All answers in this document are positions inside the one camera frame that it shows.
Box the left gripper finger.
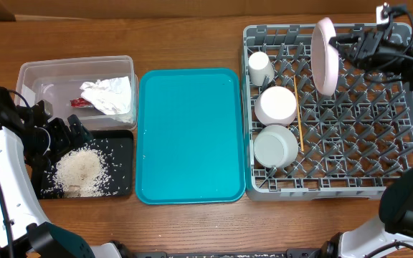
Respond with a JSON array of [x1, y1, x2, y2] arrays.
[[67, 115, 94, 147], [50, 118, 70, 154]]

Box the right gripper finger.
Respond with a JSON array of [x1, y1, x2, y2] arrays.
[[338, 48, 358, 67], [328, 32, 364, 48]]

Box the pink plate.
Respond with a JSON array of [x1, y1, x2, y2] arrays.
[[310, 17, 339, 96]]

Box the red snack wrapper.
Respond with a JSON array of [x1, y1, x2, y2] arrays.
[[70, 97, 94, 108]]

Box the white rice pile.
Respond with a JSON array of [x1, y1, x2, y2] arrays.
[[41, 138, 132, 199]]

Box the white napkin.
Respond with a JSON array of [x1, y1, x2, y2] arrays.
[[80, 76, 132, 115]]

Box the wooden chopstick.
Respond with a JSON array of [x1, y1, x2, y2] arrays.
[[293, 75, 305, 152]]

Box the white cup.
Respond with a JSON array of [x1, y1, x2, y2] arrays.
[[249, 52, 275, 86]]

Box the pink small bowl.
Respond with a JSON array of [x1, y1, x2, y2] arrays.
[[255, 86, 297, 126]]

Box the grey bowl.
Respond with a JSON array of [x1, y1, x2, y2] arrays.
[[254, 125, 299, 168]]

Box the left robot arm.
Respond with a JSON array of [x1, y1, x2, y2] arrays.
[[0, 87, 131, 258]]

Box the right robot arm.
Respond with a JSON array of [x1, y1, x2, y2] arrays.
[[311, 5, 413, 257]]

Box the grey dishwasher rack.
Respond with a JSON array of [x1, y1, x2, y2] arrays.
[[242, 24, 413, 201]]

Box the black plastic tray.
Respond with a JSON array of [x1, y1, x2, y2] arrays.
[[30, 129, 135, 200]]

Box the clear plastic bin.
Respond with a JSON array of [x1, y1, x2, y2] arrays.
[[14, 55, 138, 130]]

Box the teal serving tray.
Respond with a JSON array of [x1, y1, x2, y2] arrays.
[[135, 68, 246, 205]]

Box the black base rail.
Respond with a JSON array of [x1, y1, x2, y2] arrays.
[[131, 248, 330, 258]]

